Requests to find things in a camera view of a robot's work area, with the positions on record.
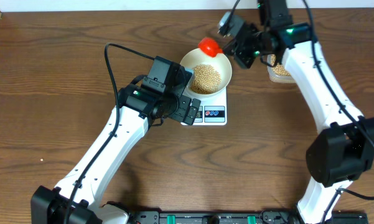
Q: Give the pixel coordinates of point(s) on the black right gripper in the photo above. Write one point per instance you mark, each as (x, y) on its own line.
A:
(235, 48)

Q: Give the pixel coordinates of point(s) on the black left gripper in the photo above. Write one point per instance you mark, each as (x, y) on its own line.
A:
(179, 116)

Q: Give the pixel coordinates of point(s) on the red measuring scoop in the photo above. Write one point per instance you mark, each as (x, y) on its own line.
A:
(210, 47)

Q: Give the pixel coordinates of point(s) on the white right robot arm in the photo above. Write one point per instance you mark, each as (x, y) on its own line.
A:
(344, 147)

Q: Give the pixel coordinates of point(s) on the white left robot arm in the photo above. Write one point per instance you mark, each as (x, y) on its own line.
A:
(77, 197)

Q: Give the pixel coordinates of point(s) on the white digital kitchen scale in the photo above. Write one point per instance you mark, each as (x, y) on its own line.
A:
(212, 111)

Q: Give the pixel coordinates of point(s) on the soybeans in bowl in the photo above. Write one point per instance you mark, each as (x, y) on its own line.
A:
(206, 79)

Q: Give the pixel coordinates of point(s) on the yellow soybeans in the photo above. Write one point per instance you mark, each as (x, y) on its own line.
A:
(278, 69)

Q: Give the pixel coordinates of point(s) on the clear plastic container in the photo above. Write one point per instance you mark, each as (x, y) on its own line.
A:
(276, 78)

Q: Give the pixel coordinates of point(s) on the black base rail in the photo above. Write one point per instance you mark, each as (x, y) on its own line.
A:
(211, 217)

